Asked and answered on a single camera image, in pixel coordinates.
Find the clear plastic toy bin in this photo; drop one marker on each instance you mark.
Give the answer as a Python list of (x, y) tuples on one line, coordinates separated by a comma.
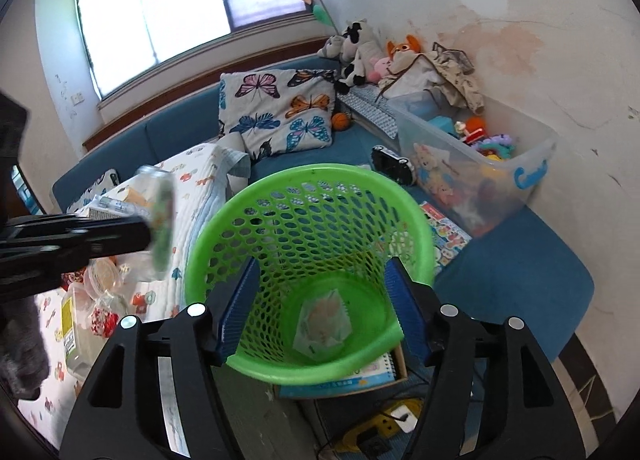
[(478, 170)]

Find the grey white plush toy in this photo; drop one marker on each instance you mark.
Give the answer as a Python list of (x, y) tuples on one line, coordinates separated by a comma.
[(332, 48)]

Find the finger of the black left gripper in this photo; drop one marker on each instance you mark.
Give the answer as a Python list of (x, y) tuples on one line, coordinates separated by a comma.
[(114, 236)]

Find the black toy car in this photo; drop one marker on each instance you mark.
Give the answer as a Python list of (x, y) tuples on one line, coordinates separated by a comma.
[(397, 168)]

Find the pink plush toy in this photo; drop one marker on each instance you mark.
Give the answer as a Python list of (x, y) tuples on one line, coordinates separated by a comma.
[(380, 69)]

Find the clear plastic bag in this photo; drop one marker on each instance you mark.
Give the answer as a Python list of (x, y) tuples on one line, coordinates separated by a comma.
[(323, 327)]

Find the cartoon print white tablecloth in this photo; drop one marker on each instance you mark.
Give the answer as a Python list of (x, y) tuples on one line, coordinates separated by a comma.
[(180, 195)]

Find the small butterfly print pillow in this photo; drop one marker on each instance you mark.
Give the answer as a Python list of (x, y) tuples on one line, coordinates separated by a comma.
[(107, 181)]

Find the beige patterned garment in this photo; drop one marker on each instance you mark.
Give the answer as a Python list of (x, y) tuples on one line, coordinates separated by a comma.
[(442, 73)]

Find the clear plastic cup wrapper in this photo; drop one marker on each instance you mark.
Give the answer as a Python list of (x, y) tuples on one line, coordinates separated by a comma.
[(103, 284)]

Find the large butterfly print pillow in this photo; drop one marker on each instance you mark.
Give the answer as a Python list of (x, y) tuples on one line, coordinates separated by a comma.
[(278, 111)]

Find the spiral notebook blue cover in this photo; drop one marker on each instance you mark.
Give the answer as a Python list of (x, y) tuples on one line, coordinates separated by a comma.
[(389, 369)]

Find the red white wrapper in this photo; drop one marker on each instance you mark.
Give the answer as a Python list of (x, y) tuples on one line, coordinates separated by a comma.
[(103, 322)]

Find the yellow power strip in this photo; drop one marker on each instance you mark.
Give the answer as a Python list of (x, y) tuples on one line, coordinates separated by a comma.
[(384, 433)]

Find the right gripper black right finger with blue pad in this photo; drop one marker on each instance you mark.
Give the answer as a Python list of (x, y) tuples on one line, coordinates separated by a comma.
[(444, 337)]

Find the black white cow plush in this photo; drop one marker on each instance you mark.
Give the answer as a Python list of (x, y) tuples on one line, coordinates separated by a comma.
[(360, 51)]

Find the clear bottle yellow label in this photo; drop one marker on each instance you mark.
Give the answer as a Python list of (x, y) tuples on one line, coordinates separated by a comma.
[(81, 345)]

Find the clear jelly cup orange label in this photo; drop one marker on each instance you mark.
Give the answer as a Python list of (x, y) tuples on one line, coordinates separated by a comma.
[(157, 186)]

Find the colourful picture book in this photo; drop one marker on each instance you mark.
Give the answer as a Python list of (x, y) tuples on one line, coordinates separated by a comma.
[(449, 239)]

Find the window with frame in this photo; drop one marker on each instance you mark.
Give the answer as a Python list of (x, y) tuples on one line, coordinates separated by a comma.
[(185, 5)]

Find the white grey patterned box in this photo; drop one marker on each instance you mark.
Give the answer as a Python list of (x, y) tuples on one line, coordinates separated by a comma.
[(126, 201)]

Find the green plastic mesh basket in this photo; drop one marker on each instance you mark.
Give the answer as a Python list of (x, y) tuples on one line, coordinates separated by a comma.
[(313, 229)]

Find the small orange ball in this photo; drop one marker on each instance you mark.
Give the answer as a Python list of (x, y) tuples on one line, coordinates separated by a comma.
[(341, 121)]

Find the grey knit gloved hand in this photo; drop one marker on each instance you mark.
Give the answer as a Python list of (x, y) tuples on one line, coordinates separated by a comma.
[(24, 359)]

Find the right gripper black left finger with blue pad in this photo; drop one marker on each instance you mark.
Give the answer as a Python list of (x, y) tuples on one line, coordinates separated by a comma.
[(198, 340)]

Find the orange fox plush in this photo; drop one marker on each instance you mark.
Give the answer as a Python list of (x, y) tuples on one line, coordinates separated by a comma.
[(406, 47)]

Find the blue patterned folded cloth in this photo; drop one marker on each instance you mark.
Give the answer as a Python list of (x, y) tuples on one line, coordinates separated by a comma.
[(374, 108)]

